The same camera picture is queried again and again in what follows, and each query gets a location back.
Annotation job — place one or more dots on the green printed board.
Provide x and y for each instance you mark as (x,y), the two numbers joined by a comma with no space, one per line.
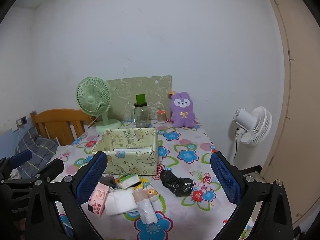
(150,90)

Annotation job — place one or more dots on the clear plastic roll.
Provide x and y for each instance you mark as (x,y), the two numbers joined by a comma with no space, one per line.
(146,210)

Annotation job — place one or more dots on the glass jar with green lid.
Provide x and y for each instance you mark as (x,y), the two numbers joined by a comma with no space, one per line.
(141,117)

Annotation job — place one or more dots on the cartoon print tissue packet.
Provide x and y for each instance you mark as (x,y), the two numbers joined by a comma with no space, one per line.
(151,192)

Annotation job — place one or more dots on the pink tissue packet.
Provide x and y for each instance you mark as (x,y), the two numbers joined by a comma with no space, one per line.
(98,198)

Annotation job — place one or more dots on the white standing fan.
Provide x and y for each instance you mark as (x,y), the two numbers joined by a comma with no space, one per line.
(260,127)

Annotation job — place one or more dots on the wall socket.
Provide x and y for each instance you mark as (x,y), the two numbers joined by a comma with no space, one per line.
(21,121)

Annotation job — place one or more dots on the purple plush bunny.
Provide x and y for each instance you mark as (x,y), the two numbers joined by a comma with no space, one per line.
(182,115)

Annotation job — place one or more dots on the white soft pack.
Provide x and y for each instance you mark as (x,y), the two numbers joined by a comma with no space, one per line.
(120,202)

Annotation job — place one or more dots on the cotton swab jar orange lid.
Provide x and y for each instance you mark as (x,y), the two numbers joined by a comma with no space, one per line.
(161,117)

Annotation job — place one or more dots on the floral tablecloth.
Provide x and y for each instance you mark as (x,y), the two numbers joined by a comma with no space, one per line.
(190,140)

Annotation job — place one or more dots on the beige door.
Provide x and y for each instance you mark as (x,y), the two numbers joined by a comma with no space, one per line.
(300,105)

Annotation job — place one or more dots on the grey plaid pillow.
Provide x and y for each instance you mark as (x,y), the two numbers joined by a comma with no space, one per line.
(35,147)

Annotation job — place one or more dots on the dark grey cloth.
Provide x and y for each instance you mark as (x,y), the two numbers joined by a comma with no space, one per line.
(107,181)

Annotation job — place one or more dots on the wooden bed headboard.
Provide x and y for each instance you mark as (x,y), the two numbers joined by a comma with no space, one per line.
(57,120)

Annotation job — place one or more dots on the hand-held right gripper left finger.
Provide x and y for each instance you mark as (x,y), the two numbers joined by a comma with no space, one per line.
(92,177)

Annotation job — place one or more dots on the green and white packet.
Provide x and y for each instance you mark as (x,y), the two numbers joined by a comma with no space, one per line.
(130,181)

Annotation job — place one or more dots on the yellow-green printed storage box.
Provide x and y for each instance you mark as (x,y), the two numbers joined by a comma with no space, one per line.
(135,165)

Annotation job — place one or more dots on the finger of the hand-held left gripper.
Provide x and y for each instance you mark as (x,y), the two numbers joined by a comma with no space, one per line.
(22,157)
(51,168)

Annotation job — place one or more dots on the green desk fan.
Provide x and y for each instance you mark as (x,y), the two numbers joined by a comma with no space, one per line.
(92,97)

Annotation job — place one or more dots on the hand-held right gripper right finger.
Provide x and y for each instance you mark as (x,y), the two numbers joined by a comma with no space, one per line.
(225,180)

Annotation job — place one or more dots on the black plastic bag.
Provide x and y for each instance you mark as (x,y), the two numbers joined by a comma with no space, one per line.
(177,183)

